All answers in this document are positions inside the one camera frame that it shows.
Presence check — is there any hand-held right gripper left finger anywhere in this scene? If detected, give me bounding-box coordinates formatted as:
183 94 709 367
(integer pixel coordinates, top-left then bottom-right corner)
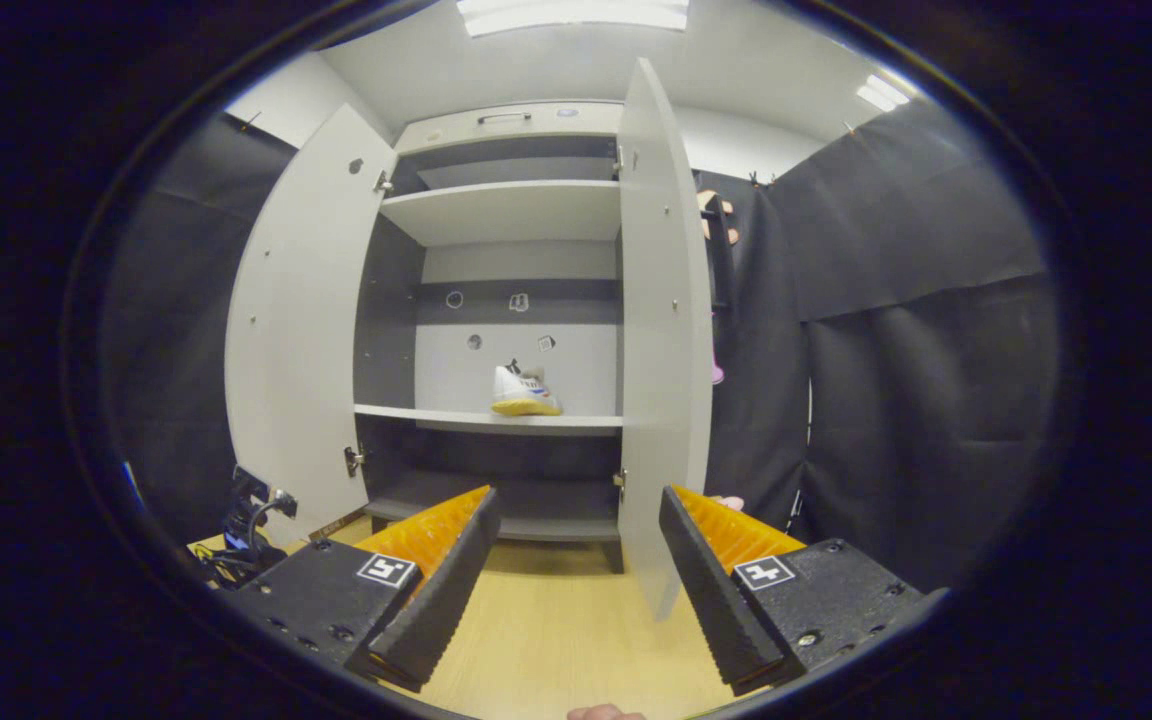
226 486 502 693

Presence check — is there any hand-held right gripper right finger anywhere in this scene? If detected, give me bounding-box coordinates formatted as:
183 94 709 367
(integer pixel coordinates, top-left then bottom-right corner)
658 485 947 698

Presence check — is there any grey shoe cabinet door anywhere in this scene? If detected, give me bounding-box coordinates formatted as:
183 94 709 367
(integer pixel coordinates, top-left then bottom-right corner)
224 103 399 549
616 57 715 623

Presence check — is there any white shoe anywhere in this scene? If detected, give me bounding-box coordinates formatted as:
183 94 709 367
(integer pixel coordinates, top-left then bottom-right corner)
491 362 564 417

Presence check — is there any grey shoe cabinet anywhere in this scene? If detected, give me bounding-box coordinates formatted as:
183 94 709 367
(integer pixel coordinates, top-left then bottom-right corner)
351 100 637 573

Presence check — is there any brown book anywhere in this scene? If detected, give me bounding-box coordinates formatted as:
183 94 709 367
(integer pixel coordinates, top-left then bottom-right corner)
308 510 369 541

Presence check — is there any small ceiling light panel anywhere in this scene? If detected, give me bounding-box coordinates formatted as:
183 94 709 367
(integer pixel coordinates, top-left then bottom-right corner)
856 72 912 113

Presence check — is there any long ceiling light panel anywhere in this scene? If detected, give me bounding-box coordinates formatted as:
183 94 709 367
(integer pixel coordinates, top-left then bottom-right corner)
456 0 692 39

